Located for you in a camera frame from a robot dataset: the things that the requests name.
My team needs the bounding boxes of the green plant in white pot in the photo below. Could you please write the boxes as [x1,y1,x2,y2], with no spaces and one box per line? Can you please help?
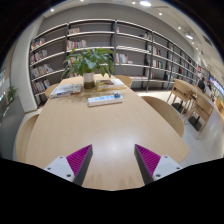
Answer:
[61,47,116,90]

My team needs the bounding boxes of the long wooden table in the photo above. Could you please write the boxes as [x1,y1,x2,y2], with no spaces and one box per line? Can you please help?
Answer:
[173,78,215,132]

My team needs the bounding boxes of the person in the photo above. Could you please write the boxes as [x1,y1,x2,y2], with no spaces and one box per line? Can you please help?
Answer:
[197,77,207,93]

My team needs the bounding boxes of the ceiling lights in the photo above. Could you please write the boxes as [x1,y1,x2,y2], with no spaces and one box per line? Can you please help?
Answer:
[49,0,208,58]

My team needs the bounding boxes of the small green plant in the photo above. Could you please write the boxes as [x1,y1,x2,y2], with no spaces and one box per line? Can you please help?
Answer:
[6,85,18,103]

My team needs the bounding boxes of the grey shelf unit with books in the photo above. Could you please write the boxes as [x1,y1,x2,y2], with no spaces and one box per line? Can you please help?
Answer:
[29,18,201,106]

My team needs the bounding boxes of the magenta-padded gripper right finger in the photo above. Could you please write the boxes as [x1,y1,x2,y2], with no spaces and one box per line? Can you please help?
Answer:
[133,143,184,186]

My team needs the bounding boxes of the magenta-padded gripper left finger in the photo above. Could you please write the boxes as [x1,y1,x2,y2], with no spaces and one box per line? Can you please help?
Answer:
[43,143,94,187]

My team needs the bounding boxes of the yellow book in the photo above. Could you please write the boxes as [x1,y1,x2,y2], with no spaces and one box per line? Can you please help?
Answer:
[95,79,127,92]

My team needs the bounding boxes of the wall display screen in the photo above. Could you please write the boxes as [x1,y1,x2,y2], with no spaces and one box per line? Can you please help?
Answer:
[209,75,224,96]

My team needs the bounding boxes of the grey magazine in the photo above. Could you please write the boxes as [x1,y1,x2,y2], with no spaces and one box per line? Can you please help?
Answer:
[49,83,83,99]

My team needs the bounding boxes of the white picture-cover book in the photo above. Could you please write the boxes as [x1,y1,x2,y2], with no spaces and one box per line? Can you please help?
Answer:
[95,78,126,90]

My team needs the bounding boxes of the slatted wooden chair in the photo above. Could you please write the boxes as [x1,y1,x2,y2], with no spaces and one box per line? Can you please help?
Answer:
[166,79,193,113]
[184,93,215,140]

